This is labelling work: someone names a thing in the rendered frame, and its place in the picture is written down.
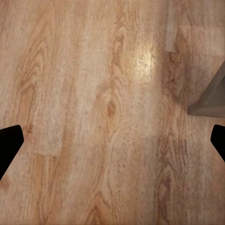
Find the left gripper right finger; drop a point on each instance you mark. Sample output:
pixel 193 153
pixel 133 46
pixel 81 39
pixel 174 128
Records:
pixel 218 139

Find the coffee table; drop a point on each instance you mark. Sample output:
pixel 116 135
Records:
pixel 212 101

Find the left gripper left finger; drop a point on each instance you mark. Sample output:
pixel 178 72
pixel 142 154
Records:
pixel 11 140

